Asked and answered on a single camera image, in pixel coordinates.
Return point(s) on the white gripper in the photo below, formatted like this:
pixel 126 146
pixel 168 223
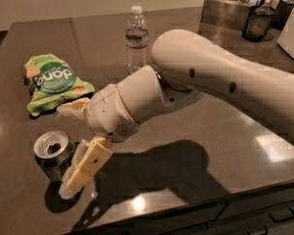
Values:
pixel 107 112

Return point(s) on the green soda can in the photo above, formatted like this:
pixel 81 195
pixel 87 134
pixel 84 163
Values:
pixel 53 152

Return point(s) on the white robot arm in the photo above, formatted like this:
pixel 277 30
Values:
pixel 186 66

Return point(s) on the green snack bag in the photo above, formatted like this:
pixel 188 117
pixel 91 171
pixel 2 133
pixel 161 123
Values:
pixel 51 82

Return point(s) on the clear plastic water bottle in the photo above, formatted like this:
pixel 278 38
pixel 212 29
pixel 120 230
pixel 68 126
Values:
pixel 136 40

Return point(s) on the metal box stand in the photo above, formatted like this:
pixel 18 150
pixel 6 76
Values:
pixel 230 14

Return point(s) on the black mesh utensil holder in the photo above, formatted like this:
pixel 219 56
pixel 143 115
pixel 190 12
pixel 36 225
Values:
pixel 257 24

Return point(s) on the black drawer handle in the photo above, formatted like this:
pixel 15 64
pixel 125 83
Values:
pixel 281 216

